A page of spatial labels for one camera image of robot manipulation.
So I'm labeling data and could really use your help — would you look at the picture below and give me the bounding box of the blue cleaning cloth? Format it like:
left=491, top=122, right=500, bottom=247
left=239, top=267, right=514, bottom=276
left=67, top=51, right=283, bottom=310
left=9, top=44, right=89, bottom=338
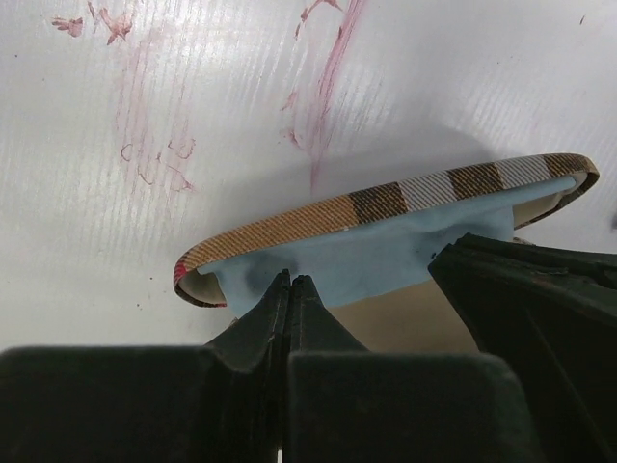
left=198, top=177, right=575, bottom=315

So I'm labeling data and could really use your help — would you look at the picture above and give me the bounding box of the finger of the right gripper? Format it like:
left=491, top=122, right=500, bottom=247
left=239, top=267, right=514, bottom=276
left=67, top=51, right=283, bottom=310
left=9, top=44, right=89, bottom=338
left=429, top=234, right=616, bottom=462

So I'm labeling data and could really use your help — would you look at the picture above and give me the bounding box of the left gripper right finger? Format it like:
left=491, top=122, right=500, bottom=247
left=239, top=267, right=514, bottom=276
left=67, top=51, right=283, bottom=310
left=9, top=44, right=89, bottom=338
left=282, top=276, right=530, bottom=462

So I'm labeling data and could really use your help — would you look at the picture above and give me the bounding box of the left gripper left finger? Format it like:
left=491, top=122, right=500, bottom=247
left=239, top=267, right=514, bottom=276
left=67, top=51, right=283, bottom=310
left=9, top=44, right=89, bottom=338
left=1, top=272, right=290, bottom=462

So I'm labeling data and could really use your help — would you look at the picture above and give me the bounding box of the plaid glasses case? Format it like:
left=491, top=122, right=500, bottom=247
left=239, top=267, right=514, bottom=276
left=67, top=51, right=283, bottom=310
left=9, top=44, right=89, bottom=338
left=174, top=153, right=600, bottom=353

